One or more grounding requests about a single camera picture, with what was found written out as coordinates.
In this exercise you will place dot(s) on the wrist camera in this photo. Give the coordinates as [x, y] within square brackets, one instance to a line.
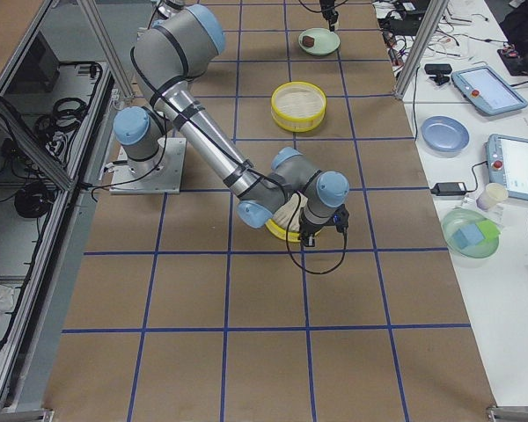
[340, 219]

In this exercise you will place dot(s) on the paper cup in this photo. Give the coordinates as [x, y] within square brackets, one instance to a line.
[492, 195]

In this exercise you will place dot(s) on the black power adapter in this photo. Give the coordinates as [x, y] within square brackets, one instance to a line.
[450, 189]

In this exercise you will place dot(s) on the teach pendant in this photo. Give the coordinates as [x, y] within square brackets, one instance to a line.
[507, 157]
[487, 91]

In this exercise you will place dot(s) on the aluminium frame post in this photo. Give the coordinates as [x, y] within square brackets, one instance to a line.
[425, 32]

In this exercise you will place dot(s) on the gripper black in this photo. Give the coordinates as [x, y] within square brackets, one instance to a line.
[330, 10]
[308, 231]

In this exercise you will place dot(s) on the teach pendant far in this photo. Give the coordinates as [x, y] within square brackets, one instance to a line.
[487, 91]

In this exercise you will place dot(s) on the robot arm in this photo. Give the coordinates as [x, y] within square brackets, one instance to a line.
[167, 8]
[165, 57]

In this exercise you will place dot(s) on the black webcam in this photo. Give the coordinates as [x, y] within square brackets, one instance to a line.
[439, 73]

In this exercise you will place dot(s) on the light green plate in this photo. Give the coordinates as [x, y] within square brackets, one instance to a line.
[326, 42]

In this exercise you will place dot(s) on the yellow bamboo steamer with cloth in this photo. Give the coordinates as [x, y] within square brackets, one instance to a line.
[298, 106]

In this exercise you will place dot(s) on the teach pendant near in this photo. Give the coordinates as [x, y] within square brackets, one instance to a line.
[507, 157]

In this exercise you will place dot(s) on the blue plate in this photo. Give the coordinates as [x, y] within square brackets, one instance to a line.
[444, 136]

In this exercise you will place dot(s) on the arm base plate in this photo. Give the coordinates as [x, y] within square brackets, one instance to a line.
[160, 174]

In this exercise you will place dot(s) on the green bowl with sponges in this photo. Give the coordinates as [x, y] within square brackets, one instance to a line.
[470, 233]

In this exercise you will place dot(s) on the brown steamed bun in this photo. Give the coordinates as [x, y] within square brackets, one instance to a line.
[308, 41]

